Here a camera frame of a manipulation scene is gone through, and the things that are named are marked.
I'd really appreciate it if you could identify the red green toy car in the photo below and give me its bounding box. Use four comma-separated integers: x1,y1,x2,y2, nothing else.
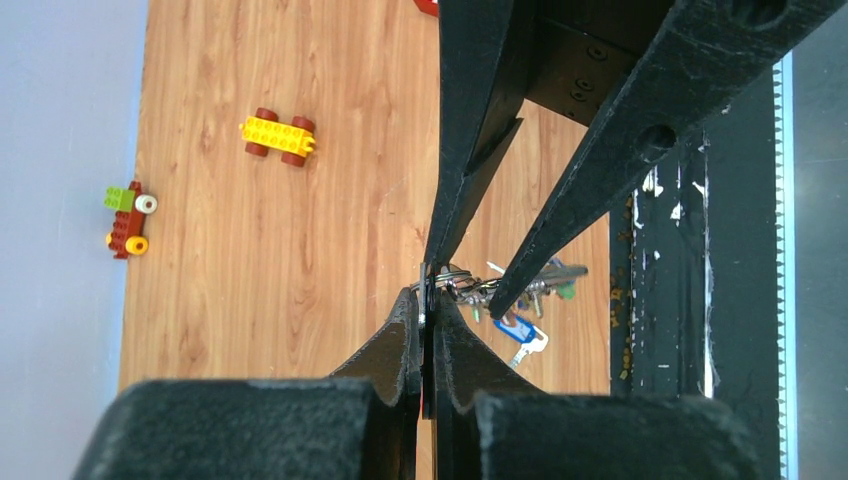
103,180,158,260

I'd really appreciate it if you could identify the keyring with colourful keys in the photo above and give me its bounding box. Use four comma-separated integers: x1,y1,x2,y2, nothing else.
409,258,590,324

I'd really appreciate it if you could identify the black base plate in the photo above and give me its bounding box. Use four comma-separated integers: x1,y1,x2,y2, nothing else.
610,73,782,479

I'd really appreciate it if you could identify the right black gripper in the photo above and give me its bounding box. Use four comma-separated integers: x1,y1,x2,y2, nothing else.
424,0,844,318

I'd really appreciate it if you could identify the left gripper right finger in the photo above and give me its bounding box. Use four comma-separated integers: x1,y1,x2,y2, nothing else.
431,293,541,479

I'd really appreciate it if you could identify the blue tagged key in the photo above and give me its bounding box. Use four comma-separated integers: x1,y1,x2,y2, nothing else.
493,315,549,369

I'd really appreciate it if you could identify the red window toy block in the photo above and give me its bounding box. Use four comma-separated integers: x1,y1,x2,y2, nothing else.
413,0,439,17

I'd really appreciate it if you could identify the grey cable duct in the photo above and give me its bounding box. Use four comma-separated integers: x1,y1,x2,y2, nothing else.
772,53,799,479

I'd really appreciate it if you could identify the yellow brown toy car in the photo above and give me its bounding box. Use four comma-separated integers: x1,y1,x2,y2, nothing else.
239,108,316,168

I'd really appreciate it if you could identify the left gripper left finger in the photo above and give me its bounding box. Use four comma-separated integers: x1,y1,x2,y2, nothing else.
329,287,422,479

